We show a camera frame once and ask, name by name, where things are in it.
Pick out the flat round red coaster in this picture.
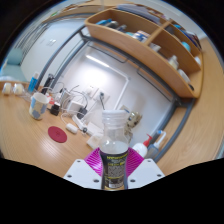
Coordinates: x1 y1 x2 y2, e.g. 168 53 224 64
47 125 68 144

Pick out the white power adapter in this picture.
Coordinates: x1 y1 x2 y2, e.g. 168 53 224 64
68 99 86 114

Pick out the white bottle with red pump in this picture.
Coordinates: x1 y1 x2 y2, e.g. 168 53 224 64
132 133 154 158

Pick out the wooden wardrobe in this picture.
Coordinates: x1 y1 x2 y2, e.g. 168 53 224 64
156 39 224 176

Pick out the white wall socket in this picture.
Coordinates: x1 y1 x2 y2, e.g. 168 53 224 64
85 85 98 98
97 91 110 103

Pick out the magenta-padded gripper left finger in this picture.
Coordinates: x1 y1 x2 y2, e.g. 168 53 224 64
63 147 103 190

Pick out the teal bed mattress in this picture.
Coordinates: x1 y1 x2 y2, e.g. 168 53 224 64
0 63 29 83

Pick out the wooden bunk side board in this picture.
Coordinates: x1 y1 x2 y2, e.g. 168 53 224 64
39 1 111 26

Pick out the grey metal bed frame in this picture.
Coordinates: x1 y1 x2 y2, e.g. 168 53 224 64
34 23 198 164

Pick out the small black jar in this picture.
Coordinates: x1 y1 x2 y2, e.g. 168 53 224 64
49 102 62 117

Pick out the round cream case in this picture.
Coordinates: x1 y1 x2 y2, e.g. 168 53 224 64
1 82 14 96
12 82 26 96

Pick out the white desk lamp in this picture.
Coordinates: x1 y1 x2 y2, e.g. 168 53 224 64
84 53 132 113

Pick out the teal pillow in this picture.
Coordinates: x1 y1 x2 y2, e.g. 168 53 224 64
6 48 24 66

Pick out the clear bottle with dark label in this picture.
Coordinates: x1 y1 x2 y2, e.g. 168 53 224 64
98 109 130 191

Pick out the small white earbud case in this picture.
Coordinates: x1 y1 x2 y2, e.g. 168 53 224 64
65 122 79 135

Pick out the wooden shelf unit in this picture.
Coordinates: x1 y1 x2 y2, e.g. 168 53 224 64
84 3 205 99

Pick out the cream mug with blue patches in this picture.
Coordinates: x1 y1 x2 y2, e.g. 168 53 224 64
28 92 51 121

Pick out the black electric shaver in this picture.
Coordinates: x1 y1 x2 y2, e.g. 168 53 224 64
42 73 55 96

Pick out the white tissue pack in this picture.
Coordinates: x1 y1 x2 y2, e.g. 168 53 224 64
85 131 105 150

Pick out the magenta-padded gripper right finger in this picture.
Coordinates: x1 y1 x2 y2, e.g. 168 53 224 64
127 147 166 190

